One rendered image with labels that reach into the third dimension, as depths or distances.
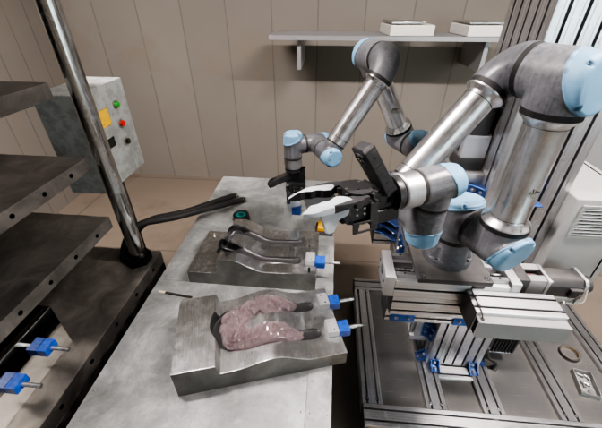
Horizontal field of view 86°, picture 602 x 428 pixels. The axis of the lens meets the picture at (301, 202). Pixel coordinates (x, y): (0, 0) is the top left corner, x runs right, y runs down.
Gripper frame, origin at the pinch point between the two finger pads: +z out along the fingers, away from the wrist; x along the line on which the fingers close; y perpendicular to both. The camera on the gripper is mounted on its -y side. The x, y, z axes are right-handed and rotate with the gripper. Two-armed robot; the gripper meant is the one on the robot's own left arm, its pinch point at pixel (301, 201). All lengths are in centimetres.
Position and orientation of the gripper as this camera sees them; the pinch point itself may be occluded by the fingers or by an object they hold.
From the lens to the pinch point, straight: 57.6
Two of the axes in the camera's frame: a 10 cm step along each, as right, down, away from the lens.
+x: -3.5, -3.8, 8.5
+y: 0.5, 9.0, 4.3
